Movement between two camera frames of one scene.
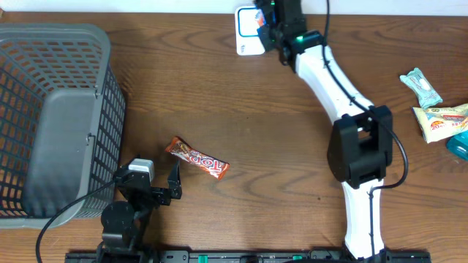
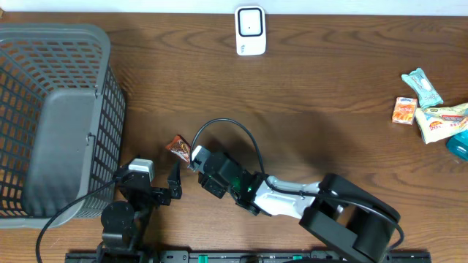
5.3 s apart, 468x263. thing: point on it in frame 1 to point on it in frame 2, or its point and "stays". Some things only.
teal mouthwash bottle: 458,143 stays
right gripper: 268,42 to 207,185
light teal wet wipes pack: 425,94 stays
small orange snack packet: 260,17 to 404,110
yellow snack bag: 439,123 stays
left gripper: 162,196 stays
